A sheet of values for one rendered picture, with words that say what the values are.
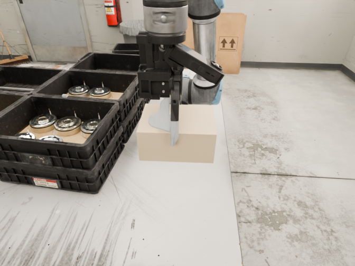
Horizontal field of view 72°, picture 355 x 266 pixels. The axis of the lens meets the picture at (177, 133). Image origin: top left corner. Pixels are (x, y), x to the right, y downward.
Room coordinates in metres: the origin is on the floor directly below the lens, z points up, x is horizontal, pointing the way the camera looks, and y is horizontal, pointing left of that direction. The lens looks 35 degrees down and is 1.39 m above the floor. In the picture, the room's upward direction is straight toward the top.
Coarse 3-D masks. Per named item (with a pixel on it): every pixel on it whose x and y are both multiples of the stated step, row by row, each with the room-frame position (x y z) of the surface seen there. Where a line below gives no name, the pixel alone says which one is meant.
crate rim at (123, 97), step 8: (64, 72) 1.20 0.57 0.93; (88, 72) 1.21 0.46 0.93; (96, 72) 1.20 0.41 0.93; (104, 72) 1.20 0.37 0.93; (112, 72) 1.20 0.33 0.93; (136, 80) 1.10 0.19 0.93; (40, 88) 1.01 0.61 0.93; (128, 88) 1.01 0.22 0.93; (56, 96) 0.93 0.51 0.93; (72, 96) 0.93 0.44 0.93; (120, 96) 0.93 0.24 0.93; (120, 104) 0.89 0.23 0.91
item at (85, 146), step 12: (36, 96) 0.93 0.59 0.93; (48, 96) 0.93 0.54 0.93; (12, 108) 0.83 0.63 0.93; (108, 120) 0.76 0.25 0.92; (96, 132) 0.66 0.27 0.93; (12, 144) 0.63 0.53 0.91; (24, 144) 0.62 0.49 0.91; (36, 144) 0.61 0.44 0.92; (48, 144) 0.61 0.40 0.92; (60, 144) 0.60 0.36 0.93; (72, 144) 0.60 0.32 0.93; (84, 144) 0.60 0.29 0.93
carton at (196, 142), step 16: (144, 112) 0.48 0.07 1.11; (192, 112) 0.48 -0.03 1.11; (208, 112) 0.48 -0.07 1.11; (144, 128) 0.42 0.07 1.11; (192, 128) 0.42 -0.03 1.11; (208, 128) 0.42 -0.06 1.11; (144, 144) 0.40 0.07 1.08; (160, 144) 0.40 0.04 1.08; (176, 144) 0.40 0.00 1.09; (192, 144) 0.40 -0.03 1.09; (208, 144) 0.40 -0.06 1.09; (144, 160) 0.40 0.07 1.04; (160, 160) 0.40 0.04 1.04; (176, 160) 0.40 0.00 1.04; (192, 160) 0.40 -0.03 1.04; (208, 160) 0.40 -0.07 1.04
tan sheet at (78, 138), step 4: (28, 128) 0.84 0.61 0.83; (20, 132) 0.81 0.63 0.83; (32, 132) 0.81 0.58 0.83; (48, 132) 0.81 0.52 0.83; (52, 132) 0.81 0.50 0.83; (80, 132) 0.81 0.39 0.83; (36, 136) 0.78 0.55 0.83; (40, 136) 0.78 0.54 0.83; (44, 136) 0.78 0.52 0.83; (60, 136) 0.78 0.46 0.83; (64, 136) 0.78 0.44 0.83; (68, 136) 0.78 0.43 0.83; (72, 136) 0.78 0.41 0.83; (76, 136) 0.78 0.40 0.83; (80, 136) 0.78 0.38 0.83; (64, 140) 0.75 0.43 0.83; (68, 140) 0.75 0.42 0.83; (72, 140) 0.75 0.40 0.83; (76, 140) 0.75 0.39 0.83; (80, 140) 0.75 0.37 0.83; (84, 140) 0.75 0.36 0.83
